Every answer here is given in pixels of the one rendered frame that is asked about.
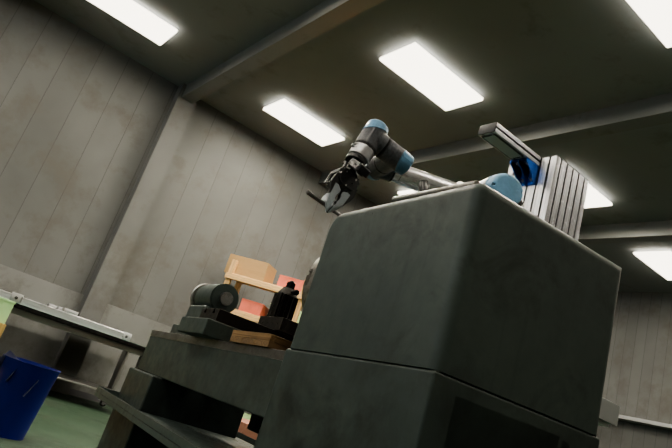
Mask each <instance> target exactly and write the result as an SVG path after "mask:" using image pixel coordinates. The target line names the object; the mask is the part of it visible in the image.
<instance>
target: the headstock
mask: <svg viewBox="0 0 672 448"><path fill-rule="evenodd" d="M621 270H622V268H621V267H619V266H618V265H616V264H614V263H613V262H611V261H609V260H608V259H606V258H605V257H603V256H601V255H600V254H598V253H596V252H595V251H593V250H592V249H590V248H588V247H587V246H585V245H583V244H582V243H580V242H578V241H577V240H575V239H574V238H572V237H570V236H569V235H567V234H565V233H564V232H562V231H561V230H559V229H557V228H556V227H554V226H552V225H551V224H549V223H547V222H546V221H544V220H543V219H541V218H539V217H538V216H536V215H534V214H533V213H531V212H530V211H528V210H526V209H525V208H523V207H521V206H520V205H518V204H517V203H515V202H513V201H512V200H510V199H508V198H507V197H505V196H503V195H502V194H500V193H499V192H497V191H495V190H494V189H492V188H490V187H489V186H487V185H485V184H473V185H468V186H464V187H459V188H455V189H450V190H446V191H441V192H437V193H432V194H428V195H424V196H419V197H415V198H410V199H406V200H401V201H397V202H392V203H388V204H383V205H379V206H374V207H370V208H365V209H361V210H356V211H352V212H347V213H344V214H341V215H340V216H338V217H337V218H336V219H335V220H334V222H333V223H332V225H331V227H330V229H329V231H328V234H327V237H326V240H325V243H324V247H323V250H322V253H321V256H320V259H319V262H318V265H317V268H316V271H315V274H314V277H313V280H312V283H311V286H310V289H309V292H308V295H307V298H306V301H305V304H304V307H303V311H302V314H301V317H300V320H299V323H298V326H297V329H296V332H295V335H294V338H293V341H292V344H291V347H290V349H297V350H304V351H310V352H317V353H324V354H330V355H337V356H344V357H351V358H357V359H364V360H371V361H377V362H384V363H391V364H397V365H404V366H411V367H418V368H424V369H431V370H437V371H439V372H441V373H444V374H446V375H449V376H451V377H454V378H456V379H458V380H461V381H463V382H466V383H468V384H471V385H473V386H475V387H478V388H480V389H483V390H485V391H488V392H490V393H492V394H495V395H497V396H500V397H502V398H505V399H507V400H509V401H512V402H514V403H517V404H519V405H522V406H524V407H527V408H529V409H531V410H534V411H536V412H539V413H541V414H544V415H546V416H548V417H551V418H553V419H556V420H558V421H561V422H563V423H565V424H568V425H570V426H573V427H575V428H578V429H580V430H582V431H585V432H587V433H590V434H592V435H595V436H596V435H597V428H598V422H599V415H600V409H601V402H602V396H603V389H604V382H605V376H606V369H607V363H608V356H609V349H610V343H611V336H612V330H613V323H614V317H615V310H616V303H617V297H618V290H619V284H620V277H621Z"/></svg>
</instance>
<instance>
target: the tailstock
mask: <svg viewBox="0 0 672 448"><path fill-rule="evenodd" d="M238 301H239V296H238V292H237V290H236V289H235V288H234V287H233V286H232V285H230V284H207V283H205V284H200V285H198V286H196V287H195V288H194V289H193V291H192V293H191V296H190V303H191V306H190V307H189V309H188V312H187V314H186V317H200V314H201V311H202V309H203V308H215V309H216V308H217V309H222V310H225V311H227V312H232V311H233V310H234V309H235V308H236V306H237V304H238ZM178 327H179V325H178V324H173V326H172V329H171V331H170V333H176V334H182V335H187V334H185V333H182V332H179V331H178V330H177V329H178Z"/></svg>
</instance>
